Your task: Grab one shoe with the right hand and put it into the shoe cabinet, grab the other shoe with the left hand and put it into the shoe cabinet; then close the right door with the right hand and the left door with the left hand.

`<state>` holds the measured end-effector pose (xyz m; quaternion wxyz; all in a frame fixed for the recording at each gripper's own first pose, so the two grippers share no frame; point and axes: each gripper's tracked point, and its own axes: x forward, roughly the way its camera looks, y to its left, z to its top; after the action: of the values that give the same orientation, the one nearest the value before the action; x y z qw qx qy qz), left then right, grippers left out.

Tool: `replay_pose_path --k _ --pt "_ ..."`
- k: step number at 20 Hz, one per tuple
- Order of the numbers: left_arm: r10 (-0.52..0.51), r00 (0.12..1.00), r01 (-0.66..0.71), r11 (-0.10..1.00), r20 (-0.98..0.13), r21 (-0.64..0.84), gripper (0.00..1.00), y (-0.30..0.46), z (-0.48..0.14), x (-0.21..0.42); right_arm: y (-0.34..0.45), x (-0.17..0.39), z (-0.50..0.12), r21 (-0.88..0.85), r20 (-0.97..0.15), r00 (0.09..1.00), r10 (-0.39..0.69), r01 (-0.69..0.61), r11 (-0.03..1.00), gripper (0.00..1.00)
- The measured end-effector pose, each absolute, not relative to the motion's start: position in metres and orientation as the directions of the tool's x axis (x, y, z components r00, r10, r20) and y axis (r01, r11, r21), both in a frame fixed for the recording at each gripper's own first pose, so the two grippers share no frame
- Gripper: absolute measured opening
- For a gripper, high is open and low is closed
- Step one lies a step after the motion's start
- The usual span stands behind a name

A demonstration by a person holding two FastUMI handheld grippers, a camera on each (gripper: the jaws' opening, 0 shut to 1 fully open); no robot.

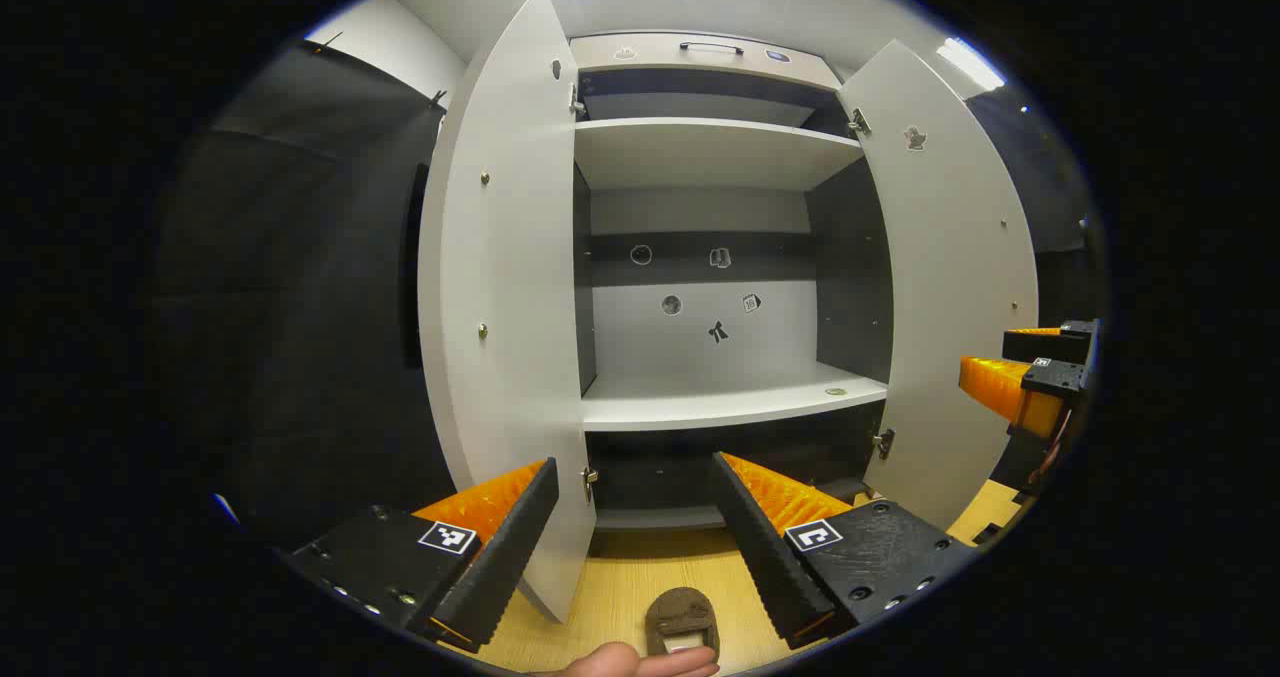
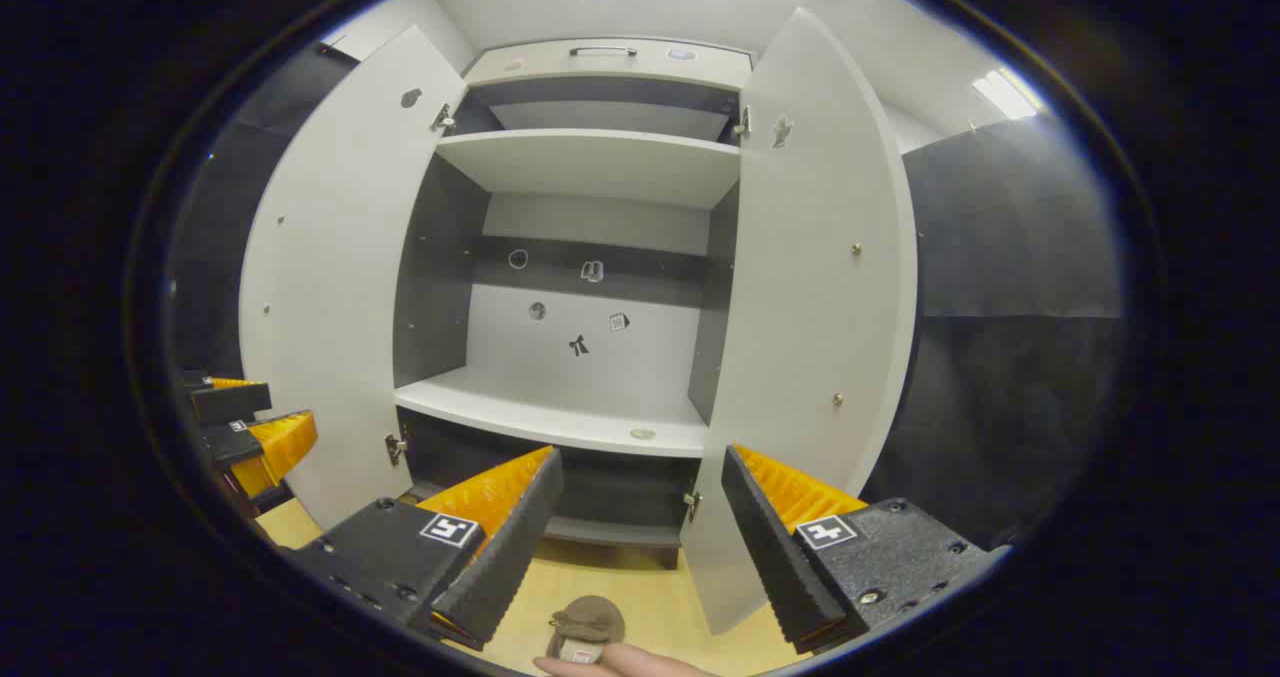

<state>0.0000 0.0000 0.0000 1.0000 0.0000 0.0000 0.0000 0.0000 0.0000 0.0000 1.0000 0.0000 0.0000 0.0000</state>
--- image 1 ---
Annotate brown fuzzy shoe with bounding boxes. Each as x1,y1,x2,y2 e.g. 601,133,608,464
645,587,721,658

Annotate black backdrop cloth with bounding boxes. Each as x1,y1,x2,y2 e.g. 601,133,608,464
150,42,456,548
965,82,1101,498

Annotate ceiling light panel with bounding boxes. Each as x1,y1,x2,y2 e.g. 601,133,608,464
938,37,1006,93

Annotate black door handle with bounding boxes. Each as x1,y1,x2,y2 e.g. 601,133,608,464
403,162,431,370

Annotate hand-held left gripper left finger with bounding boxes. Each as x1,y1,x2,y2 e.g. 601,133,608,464
283,457,561,655

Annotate grey shoe cabinet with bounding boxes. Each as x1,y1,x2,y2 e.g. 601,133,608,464
568,32,894,533

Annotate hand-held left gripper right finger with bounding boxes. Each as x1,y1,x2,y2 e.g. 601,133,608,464
710,451,979,652

